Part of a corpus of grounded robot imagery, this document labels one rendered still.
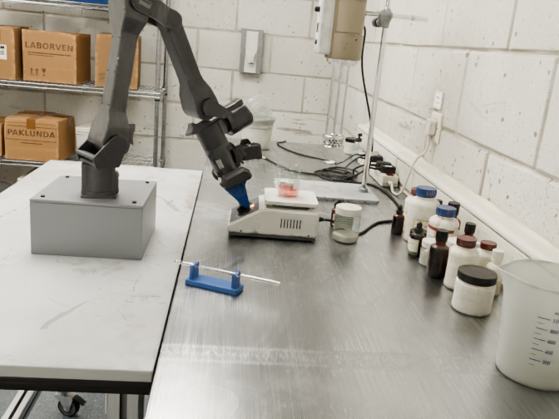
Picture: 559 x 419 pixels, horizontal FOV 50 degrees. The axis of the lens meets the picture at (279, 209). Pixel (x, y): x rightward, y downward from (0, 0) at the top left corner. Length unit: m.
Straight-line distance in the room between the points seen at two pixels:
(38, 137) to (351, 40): 2.23
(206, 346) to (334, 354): 0.18
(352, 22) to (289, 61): 2.08
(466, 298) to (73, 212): 0.72
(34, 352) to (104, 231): 0.36
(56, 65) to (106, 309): 2.65
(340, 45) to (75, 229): 0.90
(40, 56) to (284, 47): 1.39
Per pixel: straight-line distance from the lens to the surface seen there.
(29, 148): 3.57
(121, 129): 1.17
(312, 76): 3.78
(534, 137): 1.30
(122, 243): 1.16
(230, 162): 1.30
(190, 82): 1.25
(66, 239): 1.18
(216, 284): 1.05
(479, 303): 1.08
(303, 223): 1.31
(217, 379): 0.80
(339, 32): 1.70
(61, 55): 3.51
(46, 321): 0.95
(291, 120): 3.79
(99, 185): 1.18
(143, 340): 0.89
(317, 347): 0.90
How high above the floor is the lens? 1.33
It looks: 16 degrees down
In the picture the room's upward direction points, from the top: 5 degrees clockwise
